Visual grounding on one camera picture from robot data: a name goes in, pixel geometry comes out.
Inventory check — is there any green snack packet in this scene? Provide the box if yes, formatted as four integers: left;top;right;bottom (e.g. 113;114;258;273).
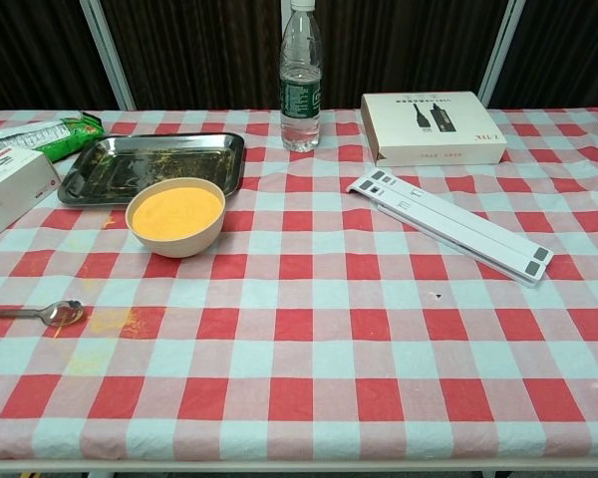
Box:
0;111;105;164

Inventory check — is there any clear plastic water bottle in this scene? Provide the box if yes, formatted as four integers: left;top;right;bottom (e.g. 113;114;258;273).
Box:
278;0;325;153

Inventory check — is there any large white cable product box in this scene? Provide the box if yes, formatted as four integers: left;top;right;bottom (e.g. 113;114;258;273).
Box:
360;90;508;168

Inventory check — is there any silver metal spoon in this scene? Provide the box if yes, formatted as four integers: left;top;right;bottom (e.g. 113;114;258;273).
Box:
0;299;86;329

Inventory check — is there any beige bowl of orange powder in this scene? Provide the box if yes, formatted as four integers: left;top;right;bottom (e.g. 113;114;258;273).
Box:
125;176;226;259

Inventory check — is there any red white checkered tablecloth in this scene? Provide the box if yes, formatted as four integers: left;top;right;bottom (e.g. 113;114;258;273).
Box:
0;107;598;462

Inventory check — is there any stainless steel rectangular tray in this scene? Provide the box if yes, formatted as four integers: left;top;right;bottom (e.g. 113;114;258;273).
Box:
57;131;246;209

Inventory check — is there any small white box red label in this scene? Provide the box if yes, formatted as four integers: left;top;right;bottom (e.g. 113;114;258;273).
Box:
0;146;63;241

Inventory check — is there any aluminium partition post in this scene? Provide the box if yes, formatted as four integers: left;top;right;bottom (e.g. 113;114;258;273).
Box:
79;0;138;112
476;0;527;109

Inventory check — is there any white folding laptop stand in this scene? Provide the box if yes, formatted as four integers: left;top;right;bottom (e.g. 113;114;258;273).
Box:
345;167;555;289

